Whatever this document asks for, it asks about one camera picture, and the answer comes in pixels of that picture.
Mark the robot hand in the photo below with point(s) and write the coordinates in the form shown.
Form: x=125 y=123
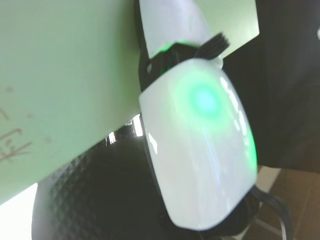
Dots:
x=195 y=137

